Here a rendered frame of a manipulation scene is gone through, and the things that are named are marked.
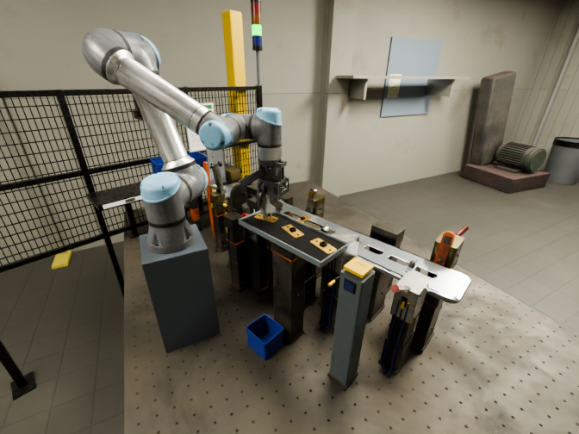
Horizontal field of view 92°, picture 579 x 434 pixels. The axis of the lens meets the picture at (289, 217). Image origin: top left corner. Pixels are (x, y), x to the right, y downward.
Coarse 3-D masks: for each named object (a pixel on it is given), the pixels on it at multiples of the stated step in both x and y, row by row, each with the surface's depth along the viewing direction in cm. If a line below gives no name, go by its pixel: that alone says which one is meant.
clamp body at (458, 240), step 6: (438, 240) 107; (456, 240) 107; (462, 240) 107; (438, 246) 107; (456, 246) 103; (432, 252) 110; (450, 252) 104; (456, 252) 104; (432, 258) 110; (450, 258) 105; (456, 258) 109; (450, 264) 106; (432, 276) 113
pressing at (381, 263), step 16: (288, 208) 146; (320, 224) 131; (336, 224) 131; (368, 240) 118; (368, 256) 108; (384, 256) 108; (400, 256) 108; (416, 256) 108; (384, 272) 100; (400, 272) 99; (416, 272) 99; (432, 272) 99; (448, 272) 99; (432, 288) 91; (448, 288) 92; (464, 288) 92
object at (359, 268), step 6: (354, 258) 79; (348, 264) 76; (354, 264) 76; (360, 264) 76; (366, 264) 76; (348, 270) 75; (354, 270) 74; (360, 270) 74; (366, 270) 74; (360, 276) 73
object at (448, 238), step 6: (444, 234) 104; (450, 234) 103; (444, 240) 104; (450, 240) 102; (444, 246) 105; (450, 246) 103; (438, 252) 106; (444, 252) 105; (438, 258) 107; (444, 258) 105; (444, 264) 106
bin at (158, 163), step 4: (188, 152) 184; (192, 152) 186; (196, 152) 187; (192, 156) 187; (196, 156) 188; (200, 156) 185; (204, 156) 179; (152, 160) 167; (156, 160) 173; (160, 160) 175; (196, 160) 173; (200, 160) 175; (204, 160) 177; (152, 164) 170; (156, 164) 161; (160, 164) 161; (200, 164) 176; (156, 168) 164; (160, 168) 162; (156, 172) 167
